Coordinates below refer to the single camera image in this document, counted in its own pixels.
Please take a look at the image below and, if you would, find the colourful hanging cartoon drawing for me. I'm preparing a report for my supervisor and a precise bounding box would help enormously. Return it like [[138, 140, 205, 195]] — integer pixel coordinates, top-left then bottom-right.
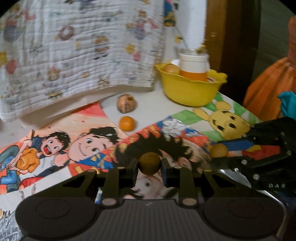
[[163, 0, 179, 27]]

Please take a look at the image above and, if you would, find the orange cloth garment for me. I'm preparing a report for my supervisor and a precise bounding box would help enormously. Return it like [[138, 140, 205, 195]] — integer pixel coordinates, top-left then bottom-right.
[[243, 16, 295, 121]]

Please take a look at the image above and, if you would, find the striped pepino melon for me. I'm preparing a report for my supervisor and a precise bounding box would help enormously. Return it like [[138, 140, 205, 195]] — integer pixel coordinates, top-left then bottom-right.
[[116, 94, 137, 113]]

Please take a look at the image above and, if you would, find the white orange jar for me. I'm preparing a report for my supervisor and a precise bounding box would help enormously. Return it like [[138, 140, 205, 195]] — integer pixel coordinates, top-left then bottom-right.
[[179, 48, 210, 82]]

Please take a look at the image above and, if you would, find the small brown round fruit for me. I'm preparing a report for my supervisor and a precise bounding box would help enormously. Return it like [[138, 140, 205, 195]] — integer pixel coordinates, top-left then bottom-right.
[[139, 152, 161, 175]]

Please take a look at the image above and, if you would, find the yellow plastic bowl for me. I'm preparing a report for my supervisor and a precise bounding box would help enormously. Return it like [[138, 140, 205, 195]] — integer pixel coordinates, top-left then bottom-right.
[[154, 63, 227, 107]]

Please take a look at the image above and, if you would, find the cartoon anime poster mat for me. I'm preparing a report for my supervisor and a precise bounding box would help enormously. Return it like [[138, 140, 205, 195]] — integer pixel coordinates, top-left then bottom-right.
[[1, 103, 212, 240]]

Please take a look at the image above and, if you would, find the dark wooden door frame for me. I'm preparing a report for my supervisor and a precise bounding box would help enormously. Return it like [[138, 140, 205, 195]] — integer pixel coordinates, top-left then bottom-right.
[[204, 0, 261, 79]]

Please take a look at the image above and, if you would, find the metal tray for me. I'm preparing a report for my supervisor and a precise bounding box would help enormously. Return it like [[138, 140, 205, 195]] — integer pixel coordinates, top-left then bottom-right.
[[216, 168, 289, 240]]

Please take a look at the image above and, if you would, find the Winnie the Pooh drawing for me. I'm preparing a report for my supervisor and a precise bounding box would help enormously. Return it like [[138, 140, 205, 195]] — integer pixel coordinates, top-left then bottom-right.
[[171, 92, 280, 160]]

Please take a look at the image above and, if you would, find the white patterned cloth right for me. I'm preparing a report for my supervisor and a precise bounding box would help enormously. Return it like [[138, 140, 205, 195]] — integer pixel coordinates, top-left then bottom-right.
[[1, 1, 165, 122]]

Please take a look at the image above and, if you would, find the fruit inside yellow bowl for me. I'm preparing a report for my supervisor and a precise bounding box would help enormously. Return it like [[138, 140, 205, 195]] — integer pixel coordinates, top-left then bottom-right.
[[162, 64, 180, 75]]

